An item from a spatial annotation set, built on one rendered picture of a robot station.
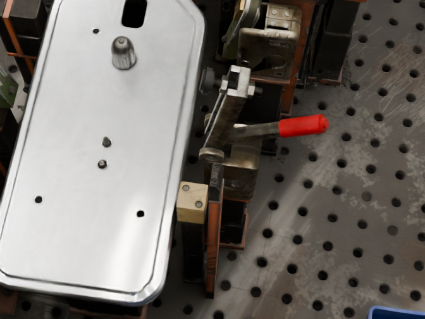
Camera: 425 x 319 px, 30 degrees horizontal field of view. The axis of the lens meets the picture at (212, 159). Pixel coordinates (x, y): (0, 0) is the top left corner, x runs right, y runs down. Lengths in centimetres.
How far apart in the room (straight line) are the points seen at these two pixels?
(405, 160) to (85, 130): 59
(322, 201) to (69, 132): 48
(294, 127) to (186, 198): 15
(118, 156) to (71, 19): 22
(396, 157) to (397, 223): 12
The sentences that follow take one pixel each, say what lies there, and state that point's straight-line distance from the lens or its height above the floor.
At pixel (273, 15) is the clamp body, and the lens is 105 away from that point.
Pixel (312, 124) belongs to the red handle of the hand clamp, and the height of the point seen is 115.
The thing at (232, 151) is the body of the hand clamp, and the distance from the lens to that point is 97.
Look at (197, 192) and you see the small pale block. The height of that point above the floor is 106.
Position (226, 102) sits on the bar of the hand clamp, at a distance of 84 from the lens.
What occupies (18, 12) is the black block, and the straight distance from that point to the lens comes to 117.
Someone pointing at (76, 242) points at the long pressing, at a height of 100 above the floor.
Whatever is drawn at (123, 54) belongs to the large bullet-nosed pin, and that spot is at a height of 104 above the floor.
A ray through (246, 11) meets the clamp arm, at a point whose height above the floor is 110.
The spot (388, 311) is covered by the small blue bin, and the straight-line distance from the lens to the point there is 122.
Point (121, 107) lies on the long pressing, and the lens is 106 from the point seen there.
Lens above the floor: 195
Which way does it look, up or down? 67 degrees down
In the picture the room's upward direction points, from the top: 2 degrees clockwise
